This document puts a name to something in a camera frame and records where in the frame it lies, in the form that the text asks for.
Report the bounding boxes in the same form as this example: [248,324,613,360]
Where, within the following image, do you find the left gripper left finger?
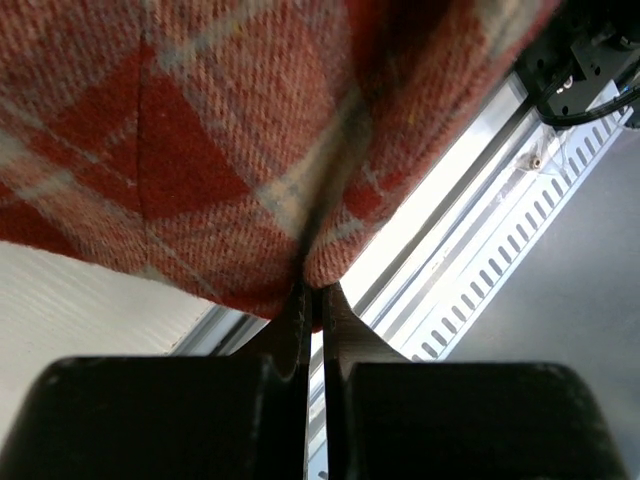
[1,285,312,479]

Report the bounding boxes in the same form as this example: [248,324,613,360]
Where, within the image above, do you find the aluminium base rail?
[172,69,591,361]

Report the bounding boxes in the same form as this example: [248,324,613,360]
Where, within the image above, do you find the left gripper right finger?
[322,284,628,479]

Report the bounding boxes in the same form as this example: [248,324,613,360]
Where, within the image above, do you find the perforated cable duct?
[309,107,636,480]

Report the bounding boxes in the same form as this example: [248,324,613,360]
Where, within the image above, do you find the red plaid skirt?
[1,1,557,319]

